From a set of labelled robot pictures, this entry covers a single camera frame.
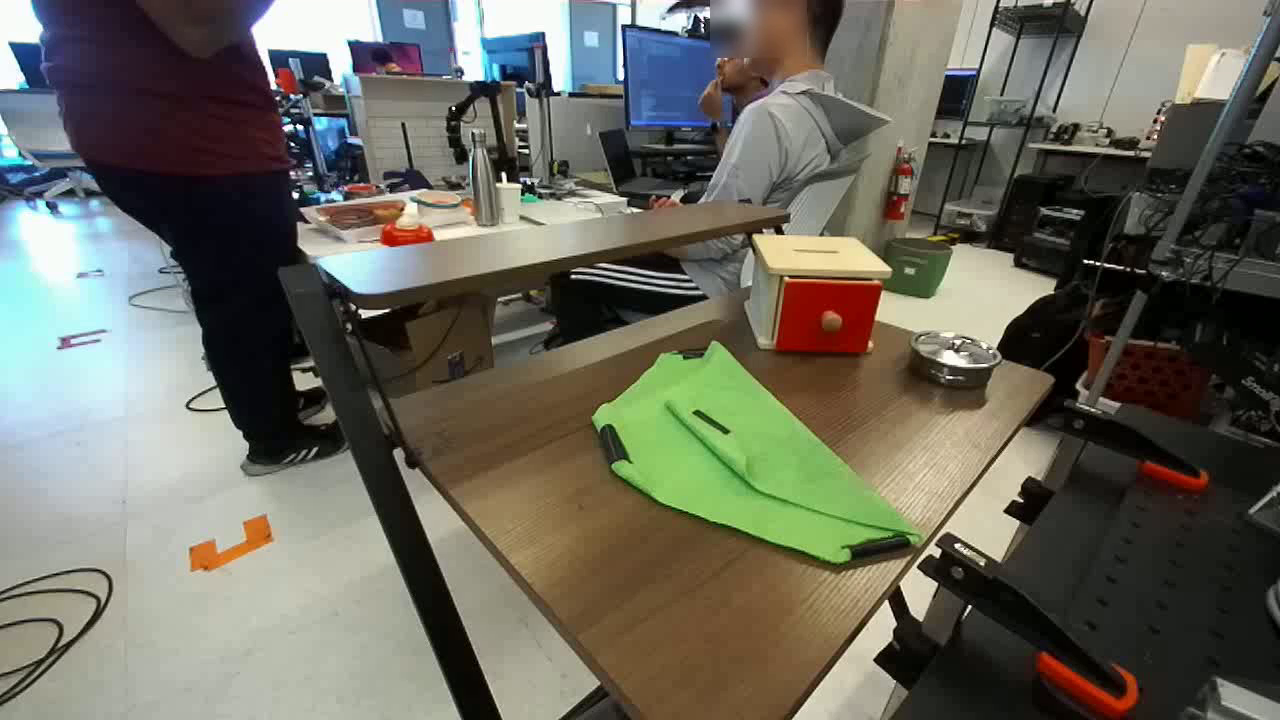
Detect small dark monitor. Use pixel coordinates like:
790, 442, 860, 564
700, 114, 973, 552
481, 33, 550, 95

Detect black desk frame leg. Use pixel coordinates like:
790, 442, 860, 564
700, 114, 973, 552
275, 262, 505, 720

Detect black metal shelf rack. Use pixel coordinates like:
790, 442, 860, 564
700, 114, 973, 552
937, 0, 1100, 233

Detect seated person in grey hoodie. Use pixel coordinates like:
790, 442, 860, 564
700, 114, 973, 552
543, 0, 895, 353

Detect small steel pot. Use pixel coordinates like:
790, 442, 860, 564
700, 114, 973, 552
907, 332, 1005, 392

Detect black perforated base board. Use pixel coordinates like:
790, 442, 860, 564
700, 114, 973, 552
886, 409, 1280, 720

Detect orange tape floor marker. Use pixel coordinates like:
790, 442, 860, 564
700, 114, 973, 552
184, 514, 275, 577

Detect thin black floor cable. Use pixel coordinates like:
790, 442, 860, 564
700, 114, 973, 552
125, 262, 231, 422

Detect steel water bottle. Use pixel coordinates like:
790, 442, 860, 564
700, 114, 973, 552
462, 125, 507, 233

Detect wooden box with drawer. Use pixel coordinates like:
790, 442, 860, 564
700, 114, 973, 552
741, 233, 895, 362

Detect cardboard box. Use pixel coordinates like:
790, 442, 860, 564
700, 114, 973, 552
354, 293, 498, 398

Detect steel pot lid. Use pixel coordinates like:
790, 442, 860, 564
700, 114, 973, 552
907, 329, 1005, 374

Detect green plastic bin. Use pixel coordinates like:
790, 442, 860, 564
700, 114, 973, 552
881, 233, 959, 301

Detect small orange object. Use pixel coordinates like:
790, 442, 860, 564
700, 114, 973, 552
374, 215, 441, 252

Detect black coiled floor cable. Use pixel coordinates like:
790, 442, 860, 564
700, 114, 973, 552
0, 564, 120, 714

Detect red plastic crate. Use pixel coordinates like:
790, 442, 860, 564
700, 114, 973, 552
1082, 332, 1216, 425

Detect brown shallow bowl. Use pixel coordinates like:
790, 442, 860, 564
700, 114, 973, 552
313, 197, 408, 233

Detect black laptop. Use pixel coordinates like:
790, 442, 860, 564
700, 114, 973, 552
597, 125, 689, 209

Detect standing person in maroon shirt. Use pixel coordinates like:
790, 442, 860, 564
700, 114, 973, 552
28, 0, 348, 481

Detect grey metal tripod pole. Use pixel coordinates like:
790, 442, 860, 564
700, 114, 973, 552
1072, 0, 1280, 413

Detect computer monitor with blue screen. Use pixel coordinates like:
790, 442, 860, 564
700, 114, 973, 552
621, 20, 723, 142

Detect black clamp with orange handle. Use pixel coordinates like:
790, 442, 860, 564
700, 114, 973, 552
916, 533, 1145, 720
1058, 398, 1216, 502

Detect green cloth bag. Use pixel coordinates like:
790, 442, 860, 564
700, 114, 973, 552
589, 340, 927, 568

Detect black backpack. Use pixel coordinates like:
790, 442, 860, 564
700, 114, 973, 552
996, 275, 1113, 409

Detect red fire extinguisher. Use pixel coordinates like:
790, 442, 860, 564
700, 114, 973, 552
881, 144, 920, 227

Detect red drawer with wooden knob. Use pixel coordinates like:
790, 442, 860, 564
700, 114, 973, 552
771, 275, 885, 362

